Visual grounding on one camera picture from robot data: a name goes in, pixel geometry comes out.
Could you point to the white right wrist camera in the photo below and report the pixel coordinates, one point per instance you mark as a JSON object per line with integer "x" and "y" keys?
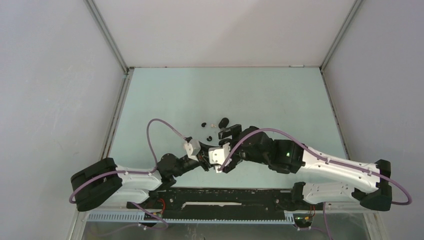
{"x": 218, "y": 155}

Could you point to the grey slotted cable duct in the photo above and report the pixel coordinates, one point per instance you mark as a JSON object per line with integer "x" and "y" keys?
{"x": 139, "y": 217}

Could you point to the black oval charging case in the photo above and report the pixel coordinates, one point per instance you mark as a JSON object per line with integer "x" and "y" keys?
{"x": 224, "y": 122}

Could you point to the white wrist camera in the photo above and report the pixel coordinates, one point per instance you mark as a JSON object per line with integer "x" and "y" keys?
{"x": 192, "y": 148}
{"x": 218, "y": 155}

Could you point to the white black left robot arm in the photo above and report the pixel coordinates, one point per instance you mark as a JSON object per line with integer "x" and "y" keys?
{"x": 106, "y": 183}

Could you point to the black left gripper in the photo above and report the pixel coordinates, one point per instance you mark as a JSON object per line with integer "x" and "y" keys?
{"x": 203, "y": 156}

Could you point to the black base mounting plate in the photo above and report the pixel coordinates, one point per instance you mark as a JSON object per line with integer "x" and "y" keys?
{"x": 226, "y": 203}

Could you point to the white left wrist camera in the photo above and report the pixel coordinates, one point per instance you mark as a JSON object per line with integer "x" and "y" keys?
{"x": 192, "y": 148}

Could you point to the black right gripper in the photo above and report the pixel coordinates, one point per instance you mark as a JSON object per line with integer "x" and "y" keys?
{"x": 234, "y": 131}

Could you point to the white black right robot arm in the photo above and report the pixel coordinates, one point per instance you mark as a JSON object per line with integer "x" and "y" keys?
{"x": 358, "y": 182}

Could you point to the aluminium frame rail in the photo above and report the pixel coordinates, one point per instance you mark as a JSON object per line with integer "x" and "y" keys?
{"x": 303, "y": 220}

